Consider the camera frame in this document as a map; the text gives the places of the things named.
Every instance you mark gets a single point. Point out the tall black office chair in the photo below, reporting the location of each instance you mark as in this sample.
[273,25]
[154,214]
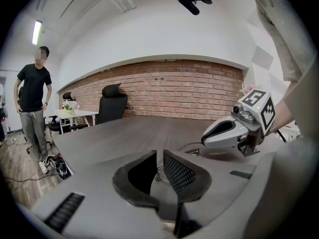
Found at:
[111,106]

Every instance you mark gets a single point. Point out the low black office chair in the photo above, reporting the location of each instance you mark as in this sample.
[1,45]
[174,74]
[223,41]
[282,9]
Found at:
[62,126]

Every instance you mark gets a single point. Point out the black head-mounted camera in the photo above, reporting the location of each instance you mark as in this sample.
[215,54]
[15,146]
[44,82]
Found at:
[189,2]

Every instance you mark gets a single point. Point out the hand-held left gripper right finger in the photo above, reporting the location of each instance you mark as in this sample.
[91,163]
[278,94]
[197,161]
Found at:
[199,183]

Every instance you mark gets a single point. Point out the small white table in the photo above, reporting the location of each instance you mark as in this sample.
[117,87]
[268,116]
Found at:
[79,113]

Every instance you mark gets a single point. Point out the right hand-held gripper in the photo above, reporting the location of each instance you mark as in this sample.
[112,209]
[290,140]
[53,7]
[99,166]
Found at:
[259,108]

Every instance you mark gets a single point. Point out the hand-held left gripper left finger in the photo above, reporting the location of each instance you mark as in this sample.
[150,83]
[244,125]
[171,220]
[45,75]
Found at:
[99,188]

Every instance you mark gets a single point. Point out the pink flowers in vase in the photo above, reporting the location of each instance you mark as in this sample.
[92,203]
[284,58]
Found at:
[69,106]

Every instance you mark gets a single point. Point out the fluorescent ceiling light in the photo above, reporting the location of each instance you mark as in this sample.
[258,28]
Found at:
[37,32]

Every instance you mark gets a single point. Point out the thin metal-framed glasses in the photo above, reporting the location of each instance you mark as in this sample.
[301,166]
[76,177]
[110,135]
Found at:
[193,151]

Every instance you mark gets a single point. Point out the person's right forearm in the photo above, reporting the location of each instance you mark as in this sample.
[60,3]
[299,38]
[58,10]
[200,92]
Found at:
[286,111]

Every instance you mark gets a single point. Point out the person's grey shirt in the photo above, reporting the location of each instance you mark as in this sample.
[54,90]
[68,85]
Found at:
[286,34]

